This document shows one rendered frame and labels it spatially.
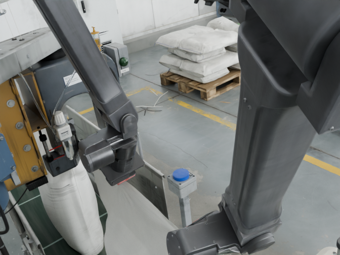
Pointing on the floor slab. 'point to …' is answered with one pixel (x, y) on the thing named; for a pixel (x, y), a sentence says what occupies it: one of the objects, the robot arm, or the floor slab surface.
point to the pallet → (206, 89)
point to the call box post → (185, 211)
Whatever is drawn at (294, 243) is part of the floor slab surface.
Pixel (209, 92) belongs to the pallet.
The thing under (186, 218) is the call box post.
